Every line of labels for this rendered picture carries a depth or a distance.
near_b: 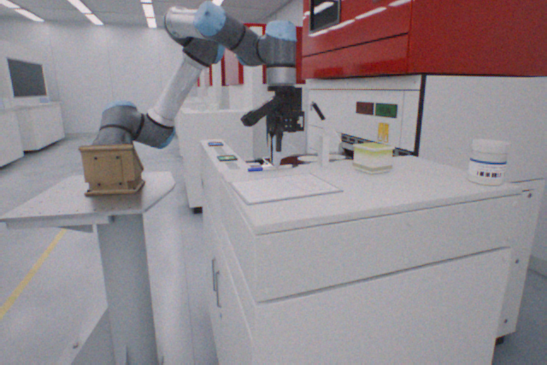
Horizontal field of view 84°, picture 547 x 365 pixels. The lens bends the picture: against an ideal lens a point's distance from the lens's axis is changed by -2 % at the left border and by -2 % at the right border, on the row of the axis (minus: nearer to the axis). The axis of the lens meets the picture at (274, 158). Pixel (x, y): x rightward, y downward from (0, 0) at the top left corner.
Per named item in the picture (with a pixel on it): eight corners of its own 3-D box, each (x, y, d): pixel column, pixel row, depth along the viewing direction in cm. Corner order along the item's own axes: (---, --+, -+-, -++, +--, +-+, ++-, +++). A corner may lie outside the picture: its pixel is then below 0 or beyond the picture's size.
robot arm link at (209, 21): (161, -3, 106) (217, -11, 69) (189, 14, 113) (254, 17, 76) (147, 27, 107) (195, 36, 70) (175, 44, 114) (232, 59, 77)
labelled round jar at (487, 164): (480, 176, 76) (486, 138, 74) (510, 184, 69) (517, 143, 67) (459, 179, 73) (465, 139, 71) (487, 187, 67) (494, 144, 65)
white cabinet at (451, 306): (318, 296, 178) (323, 159, 160) (468, 506, 89) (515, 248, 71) (206, 321, 158) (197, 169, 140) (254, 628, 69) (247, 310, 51)
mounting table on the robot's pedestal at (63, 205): (5, 260, 89) (-3, 218, 86) (75, 204, 132) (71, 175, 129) (166, 247, 96) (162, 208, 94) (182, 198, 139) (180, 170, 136)
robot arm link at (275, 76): (272, 67, 73) (261, 69, 81) (272, 86, 74) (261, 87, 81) (301, 67, 75) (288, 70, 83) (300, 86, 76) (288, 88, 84)
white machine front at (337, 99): (311, 150, 179) (313, 79, 170) (414, 196, 104) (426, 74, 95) (306, 151, 178) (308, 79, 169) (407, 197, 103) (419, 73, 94)
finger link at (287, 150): (297, 169, 80) (297, 133, 79) (276, 171, 78) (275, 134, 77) (293, 167, 83) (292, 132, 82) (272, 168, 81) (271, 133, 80)
